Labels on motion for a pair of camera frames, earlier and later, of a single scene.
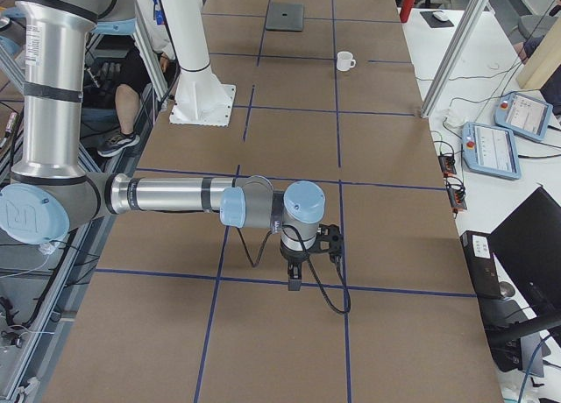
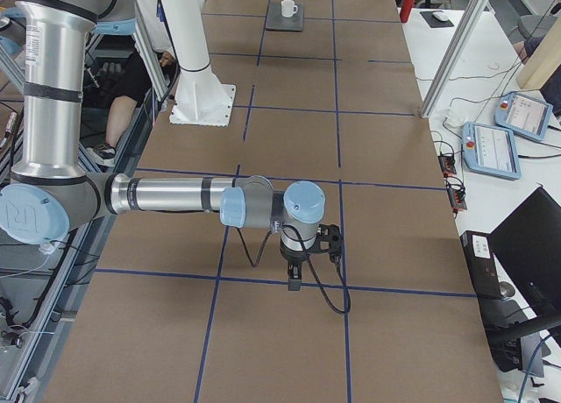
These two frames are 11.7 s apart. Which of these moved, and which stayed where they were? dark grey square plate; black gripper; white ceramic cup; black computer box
Moved: white ceramic cup
Stayed: dark grey square plate; black computer box; black gripper
